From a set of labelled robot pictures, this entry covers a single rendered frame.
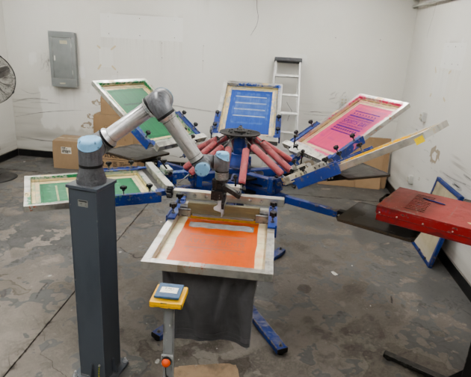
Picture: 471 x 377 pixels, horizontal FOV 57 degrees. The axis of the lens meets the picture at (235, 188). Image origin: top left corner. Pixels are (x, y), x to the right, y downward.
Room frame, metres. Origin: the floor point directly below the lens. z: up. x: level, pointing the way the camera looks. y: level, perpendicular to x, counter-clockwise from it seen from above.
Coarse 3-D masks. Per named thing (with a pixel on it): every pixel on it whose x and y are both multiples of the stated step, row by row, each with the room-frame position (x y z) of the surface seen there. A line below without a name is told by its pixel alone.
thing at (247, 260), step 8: (232, 224) 2.23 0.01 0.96; (240, 224) 2.24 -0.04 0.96; (248, 224) 2.25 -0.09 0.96; (256, 224) 2.25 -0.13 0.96; (224, 232) 2.13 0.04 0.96; (232, 232) 2.13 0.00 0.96; (240, 232) 2.14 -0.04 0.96; (256, 232) 2.15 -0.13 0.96; (248, 240) 2.04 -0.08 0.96; (256, 240) 2.05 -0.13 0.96; (248, 248) 1.95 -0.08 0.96; (216, 256) 1.85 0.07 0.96; (224, 256) 1.85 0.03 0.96; (232, 256) 1.86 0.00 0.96; (240, 256) 1.86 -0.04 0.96; (248, 256) 1.87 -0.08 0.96; (216, 264) 1.77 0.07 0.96; (224, 264) 1.77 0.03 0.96; (232, 264) 1.78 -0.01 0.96; (240, 264) 1.78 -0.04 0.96; (248, 264) 1.79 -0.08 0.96
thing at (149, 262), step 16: (160, 240) 1.91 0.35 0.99; (272, 240) 1.99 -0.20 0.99; (144, 256) 1.74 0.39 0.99; (272, 256) 1.81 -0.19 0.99; (192, 272) 1.67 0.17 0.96; (208, 272) 1.67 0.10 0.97; (224, 272) 1.66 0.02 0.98; (240, 272) 1.66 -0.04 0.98; (256, 272) 1.65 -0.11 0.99; (272, 272) 1.66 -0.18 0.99
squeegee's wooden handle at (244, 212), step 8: (192, 208) 2.26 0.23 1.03; (200, 208) 2.26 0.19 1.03; (208, 208) 2.26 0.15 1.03; (224, 208) 2.25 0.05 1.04; (232, 208) 2.25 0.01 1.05; (240, 208) 2.24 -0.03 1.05; (248, 208) 2.24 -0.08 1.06; (256, 208) 2.24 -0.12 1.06; (232, 216) 2.25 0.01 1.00; (240, 216) 2.24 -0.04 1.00; (248, 216) 2.24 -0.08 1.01
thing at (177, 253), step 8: (184, 232) 2.09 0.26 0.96; (192, 232) 2.10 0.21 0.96; (200, 232) 2.11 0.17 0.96; (208, 232) 2.11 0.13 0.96; (216, 232) 2.12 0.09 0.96; (176, 240) 1.99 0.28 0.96; (184, 240) 1.99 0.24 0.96; (176, 248) 1.90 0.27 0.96; (168, 256) 1.82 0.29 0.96; (176, 256) 1.82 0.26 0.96; (184, 256) 1.83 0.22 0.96; (192, 256) 1.83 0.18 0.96; (200, 256) 1.84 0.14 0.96; (208, 256) 1.84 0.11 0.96
